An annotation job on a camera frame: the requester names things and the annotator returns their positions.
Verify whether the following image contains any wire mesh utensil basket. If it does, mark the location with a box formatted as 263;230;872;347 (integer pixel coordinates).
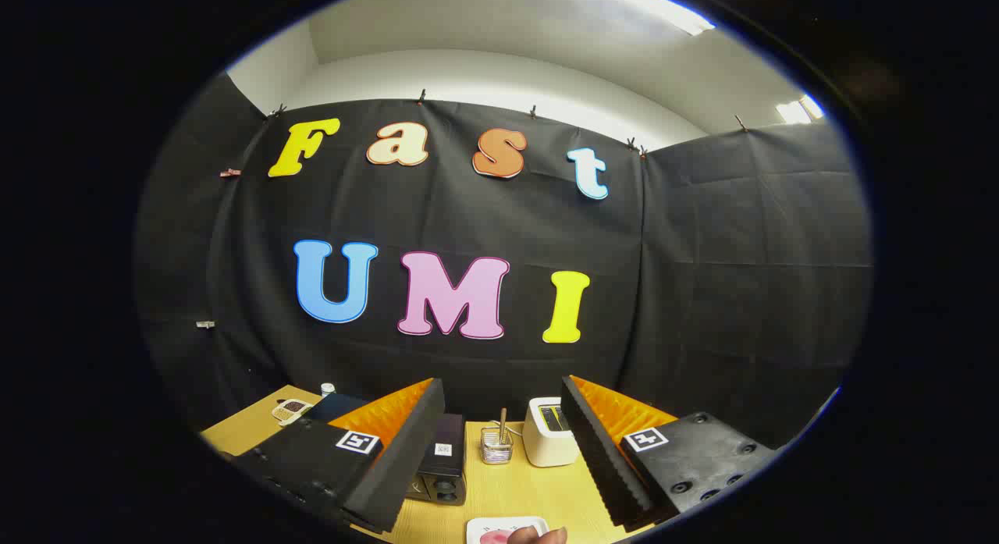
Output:
480;425;514;465

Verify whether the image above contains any square ceiling light panel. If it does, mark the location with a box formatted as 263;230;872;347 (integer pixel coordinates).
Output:
777;95;824;126

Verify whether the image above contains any white bread toaster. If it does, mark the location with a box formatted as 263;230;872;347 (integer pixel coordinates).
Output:
523;396;580;468

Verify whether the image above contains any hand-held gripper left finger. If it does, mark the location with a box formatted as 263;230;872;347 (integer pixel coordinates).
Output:
233;377;446;534

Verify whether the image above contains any row of dark cloth clips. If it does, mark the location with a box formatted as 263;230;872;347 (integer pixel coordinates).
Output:
269;90;748;158

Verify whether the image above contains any black toaster oven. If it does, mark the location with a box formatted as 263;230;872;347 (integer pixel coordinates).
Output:
304;393;468;506

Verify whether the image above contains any white square cherry-print plate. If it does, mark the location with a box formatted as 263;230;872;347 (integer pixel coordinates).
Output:
466;516;549;544

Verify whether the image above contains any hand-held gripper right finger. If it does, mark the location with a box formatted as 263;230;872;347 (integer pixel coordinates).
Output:
560;374;779;531

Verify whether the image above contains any white keypad device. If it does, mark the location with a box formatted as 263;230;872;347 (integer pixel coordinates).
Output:
272;399;315;426

